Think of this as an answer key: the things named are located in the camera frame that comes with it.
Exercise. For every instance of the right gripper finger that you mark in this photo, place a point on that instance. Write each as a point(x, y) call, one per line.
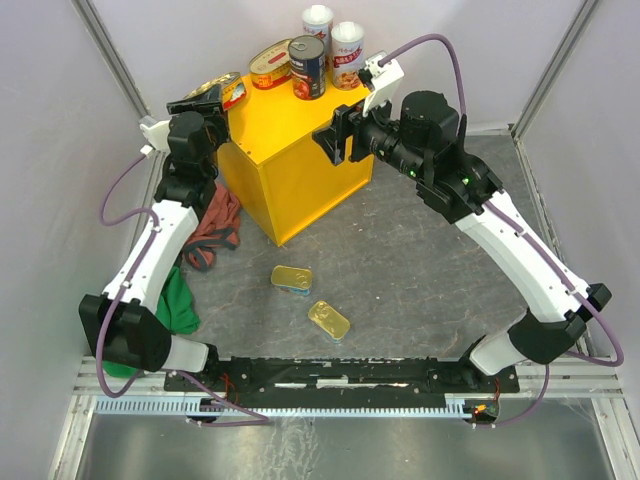
point(343, 123)
point(332, 144)

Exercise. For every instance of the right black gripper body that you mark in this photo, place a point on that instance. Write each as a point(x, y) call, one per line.
point(379, 136)

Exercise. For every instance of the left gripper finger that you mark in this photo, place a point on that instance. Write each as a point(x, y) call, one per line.
point(211, 99)
point(183, 106)

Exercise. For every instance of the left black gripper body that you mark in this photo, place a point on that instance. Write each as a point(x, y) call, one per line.
point(219, 133)

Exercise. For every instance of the oval gold fish tin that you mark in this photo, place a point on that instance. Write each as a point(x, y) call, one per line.
point(271, 67)

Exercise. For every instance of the round dark can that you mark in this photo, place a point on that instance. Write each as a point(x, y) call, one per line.
point(307, 65)

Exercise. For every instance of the white porridge can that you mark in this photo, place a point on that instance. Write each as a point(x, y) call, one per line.
point(347, 54)
point(317, 20)

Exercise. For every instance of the rectangular gold tin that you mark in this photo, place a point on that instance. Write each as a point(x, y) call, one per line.
point(293, 279)
point(332, 322)

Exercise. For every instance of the rectangular gold tin front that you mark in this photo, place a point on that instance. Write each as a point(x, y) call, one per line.
point(332, 322)

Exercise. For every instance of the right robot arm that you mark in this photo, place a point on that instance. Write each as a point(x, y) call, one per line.
point(464, 190)

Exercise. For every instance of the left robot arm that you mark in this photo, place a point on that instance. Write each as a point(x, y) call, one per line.
point(121, 324)

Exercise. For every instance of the yellow wooden cabinet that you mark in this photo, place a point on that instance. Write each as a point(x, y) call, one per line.
point(281, 177)

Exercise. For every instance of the red cloth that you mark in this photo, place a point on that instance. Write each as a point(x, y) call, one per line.
point(219, 228)

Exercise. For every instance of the green cloth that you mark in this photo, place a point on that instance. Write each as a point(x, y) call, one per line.
point(175, 308)

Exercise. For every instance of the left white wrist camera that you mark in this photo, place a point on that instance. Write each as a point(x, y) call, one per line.
point(155, 134)

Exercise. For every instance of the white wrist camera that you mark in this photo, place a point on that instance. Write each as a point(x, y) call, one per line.
point(381, 81)
point(155, 134)

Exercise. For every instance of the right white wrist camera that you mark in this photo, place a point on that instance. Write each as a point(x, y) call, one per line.
point(381, 81)

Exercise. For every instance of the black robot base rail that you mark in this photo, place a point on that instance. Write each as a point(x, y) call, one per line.
point(270, 382)

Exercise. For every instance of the slotted cable duct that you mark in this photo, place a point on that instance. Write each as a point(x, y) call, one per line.
point(173, 405)

